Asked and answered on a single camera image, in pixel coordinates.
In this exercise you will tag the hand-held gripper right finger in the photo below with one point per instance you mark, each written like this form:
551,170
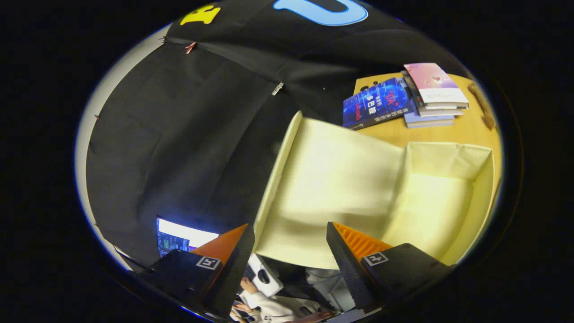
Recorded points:
345,269

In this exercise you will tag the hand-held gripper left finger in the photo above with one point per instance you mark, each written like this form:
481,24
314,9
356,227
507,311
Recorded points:
235,269

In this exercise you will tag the pale fabric storage box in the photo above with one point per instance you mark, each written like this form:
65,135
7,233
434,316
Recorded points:
341,179

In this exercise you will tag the white device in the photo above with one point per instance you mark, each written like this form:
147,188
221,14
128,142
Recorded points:
258,269

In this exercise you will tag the computer monitor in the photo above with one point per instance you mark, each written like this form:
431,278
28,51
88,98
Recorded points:
179,233

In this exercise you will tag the black backdrop cloth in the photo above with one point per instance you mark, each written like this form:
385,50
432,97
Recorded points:
179,134

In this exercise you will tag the dark blue cover book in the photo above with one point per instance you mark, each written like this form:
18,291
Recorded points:
376,103

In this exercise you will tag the pale blue book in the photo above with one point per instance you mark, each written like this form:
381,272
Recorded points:
430,121

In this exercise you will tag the grey book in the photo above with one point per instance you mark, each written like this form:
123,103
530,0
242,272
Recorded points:
441,112

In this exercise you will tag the silver clip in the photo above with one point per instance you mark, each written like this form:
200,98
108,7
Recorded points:
277,89

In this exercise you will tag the pink cover book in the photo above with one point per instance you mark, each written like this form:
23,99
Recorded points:
432,80

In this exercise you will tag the brown plush toy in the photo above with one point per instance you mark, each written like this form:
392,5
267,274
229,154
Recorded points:
480,101

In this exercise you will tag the red clip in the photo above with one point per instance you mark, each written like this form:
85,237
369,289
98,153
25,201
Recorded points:
190,47

